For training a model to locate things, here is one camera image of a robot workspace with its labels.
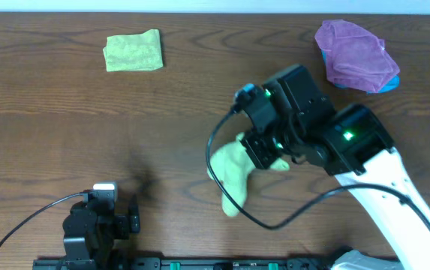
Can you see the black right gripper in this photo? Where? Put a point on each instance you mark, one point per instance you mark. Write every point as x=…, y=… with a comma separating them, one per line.
x=261, y=148

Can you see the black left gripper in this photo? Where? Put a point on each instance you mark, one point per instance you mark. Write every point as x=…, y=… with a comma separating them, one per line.
x=123, y=223

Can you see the light green cloth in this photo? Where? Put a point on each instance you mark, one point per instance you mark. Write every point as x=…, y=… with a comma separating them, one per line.
x=134, y=52
x=232, y=166

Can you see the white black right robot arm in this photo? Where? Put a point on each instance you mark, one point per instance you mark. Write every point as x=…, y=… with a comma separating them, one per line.
x=291, y=116

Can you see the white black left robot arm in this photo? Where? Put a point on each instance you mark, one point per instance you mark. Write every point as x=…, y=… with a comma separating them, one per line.
x=91, y=229

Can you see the purple cloth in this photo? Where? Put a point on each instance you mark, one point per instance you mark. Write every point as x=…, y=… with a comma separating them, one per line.
x=355, y=57

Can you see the blue cloth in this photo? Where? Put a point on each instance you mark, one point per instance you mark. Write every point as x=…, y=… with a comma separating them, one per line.
x=391, y=85

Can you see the folded light green cloth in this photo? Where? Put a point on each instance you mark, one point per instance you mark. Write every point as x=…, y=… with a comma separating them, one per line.
x=134, y=52

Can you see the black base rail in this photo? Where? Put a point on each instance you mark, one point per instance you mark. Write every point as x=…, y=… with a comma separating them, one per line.
x=154, y=263

